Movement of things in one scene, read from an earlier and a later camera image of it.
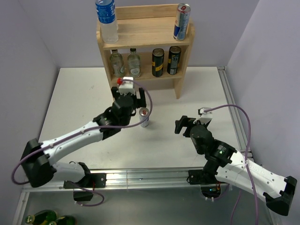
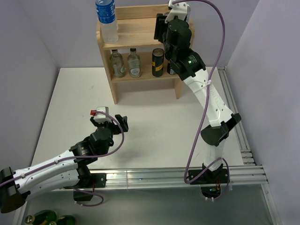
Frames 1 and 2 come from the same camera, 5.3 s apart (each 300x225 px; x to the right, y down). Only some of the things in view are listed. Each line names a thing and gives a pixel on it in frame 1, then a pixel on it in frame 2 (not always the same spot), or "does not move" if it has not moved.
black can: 157,62 does not move
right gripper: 183,121 → 160,26
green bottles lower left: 49,217 does not move
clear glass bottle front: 134,64 does not move
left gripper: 142,100 → 123,122
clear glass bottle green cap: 117,67 does not move
